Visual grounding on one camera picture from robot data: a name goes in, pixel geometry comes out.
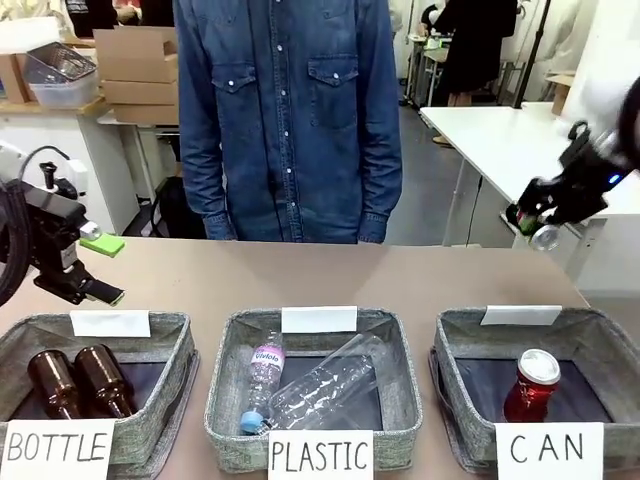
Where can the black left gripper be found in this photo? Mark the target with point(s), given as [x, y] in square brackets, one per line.
[55, 235]

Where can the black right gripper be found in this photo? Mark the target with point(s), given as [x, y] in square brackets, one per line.
[585, 185]

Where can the red and green drink can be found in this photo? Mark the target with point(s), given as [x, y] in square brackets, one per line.
[546, 237]

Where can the brown glass bottle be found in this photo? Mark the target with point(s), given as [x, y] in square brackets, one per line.
[50, 385]
[102, 380]

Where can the small blue-capped water bottle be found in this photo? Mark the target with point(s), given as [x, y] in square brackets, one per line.
[265, 370]

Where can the large clear plastic bottle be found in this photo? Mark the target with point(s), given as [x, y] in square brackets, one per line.
[325, 390]

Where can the person left forearm denim sleeve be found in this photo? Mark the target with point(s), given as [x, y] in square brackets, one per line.
[380, 190]

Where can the person right forearm denim sleeve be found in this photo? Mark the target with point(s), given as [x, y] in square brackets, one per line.
[202, 190]

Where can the grey basket labelled plastic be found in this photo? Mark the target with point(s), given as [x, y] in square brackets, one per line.
[225, 380]

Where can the grey basket labelled bottle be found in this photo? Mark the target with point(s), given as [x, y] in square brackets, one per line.
[165, 425]

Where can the grey basket labelled can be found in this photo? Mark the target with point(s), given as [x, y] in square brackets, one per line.
[450, 380]

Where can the white paper label CAN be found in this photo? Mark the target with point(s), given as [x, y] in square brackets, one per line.
[550, 450]

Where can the blank white card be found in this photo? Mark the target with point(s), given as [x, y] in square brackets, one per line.
[320, 320]
[110, 323]
[522, 315]

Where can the white side table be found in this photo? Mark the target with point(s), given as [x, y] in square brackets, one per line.
[500, 135]

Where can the black bag on floor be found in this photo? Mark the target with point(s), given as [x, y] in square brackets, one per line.
[172, 210]

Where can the white background desk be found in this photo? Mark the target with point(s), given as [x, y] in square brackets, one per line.
[145, 129]

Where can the black tripod pole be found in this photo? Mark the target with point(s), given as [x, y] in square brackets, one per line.
[532, 55]

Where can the flat cardboard box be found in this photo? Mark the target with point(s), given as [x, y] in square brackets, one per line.
[145, 112]
[140, 91]

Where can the background person in black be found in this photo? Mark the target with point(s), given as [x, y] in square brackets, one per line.
[475, 45]

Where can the clear plastic storage tub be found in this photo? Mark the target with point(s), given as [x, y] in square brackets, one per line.
[65, 95]

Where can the white paper label BOTTLE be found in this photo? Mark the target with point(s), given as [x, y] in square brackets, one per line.
[60, 445]

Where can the clear plastic container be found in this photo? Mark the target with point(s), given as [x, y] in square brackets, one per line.
[60, 62]

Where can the small cardboard box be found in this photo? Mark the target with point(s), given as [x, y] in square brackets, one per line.
[15, 75]

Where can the open cardboard box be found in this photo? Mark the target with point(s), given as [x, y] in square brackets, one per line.
[135, 50]

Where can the person torso in denim shirt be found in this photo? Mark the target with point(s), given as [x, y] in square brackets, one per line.
[290, 125]

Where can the white paper label PLASTIC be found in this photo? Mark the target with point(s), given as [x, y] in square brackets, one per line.
[322, 455]

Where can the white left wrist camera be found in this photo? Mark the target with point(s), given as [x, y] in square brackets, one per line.
[75, 177]

